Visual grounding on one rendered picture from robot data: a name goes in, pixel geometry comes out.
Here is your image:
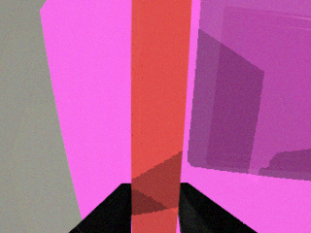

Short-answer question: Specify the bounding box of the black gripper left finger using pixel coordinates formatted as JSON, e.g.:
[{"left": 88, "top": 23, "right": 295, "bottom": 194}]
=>
[{"left": 69, "top": 183, "right": 132, "bottom": 233}]

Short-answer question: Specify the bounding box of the red lid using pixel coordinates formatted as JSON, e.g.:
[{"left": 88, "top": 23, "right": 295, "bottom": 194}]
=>
[{"left": 131, "top": 0, "right": 191, "bottom": 233}]

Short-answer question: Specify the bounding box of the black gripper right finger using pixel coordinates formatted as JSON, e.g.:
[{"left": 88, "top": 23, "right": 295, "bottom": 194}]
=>
[{"left": 178, "top": 183, "right": 257, "bottom": 233}]

